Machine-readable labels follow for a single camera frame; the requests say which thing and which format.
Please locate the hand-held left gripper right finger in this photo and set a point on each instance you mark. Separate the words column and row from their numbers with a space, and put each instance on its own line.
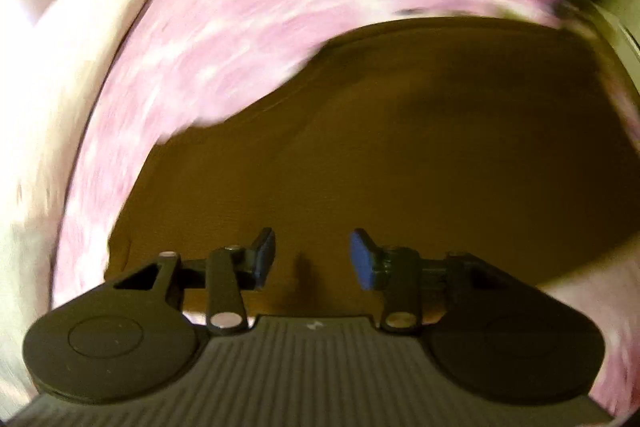
column 362, row 259

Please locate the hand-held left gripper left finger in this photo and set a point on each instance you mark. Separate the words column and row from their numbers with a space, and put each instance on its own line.
column 264, row 259

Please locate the brown sweater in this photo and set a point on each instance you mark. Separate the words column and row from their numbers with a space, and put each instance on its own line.
column 400, row 132

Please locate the pink floral bed sheet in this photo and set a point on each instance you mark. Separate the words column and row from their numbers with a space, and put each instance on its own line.
column 240, row 32

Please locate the white quilted duvet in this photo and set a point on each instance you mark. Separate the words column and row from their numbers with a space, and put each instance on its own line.
column 55, row 107

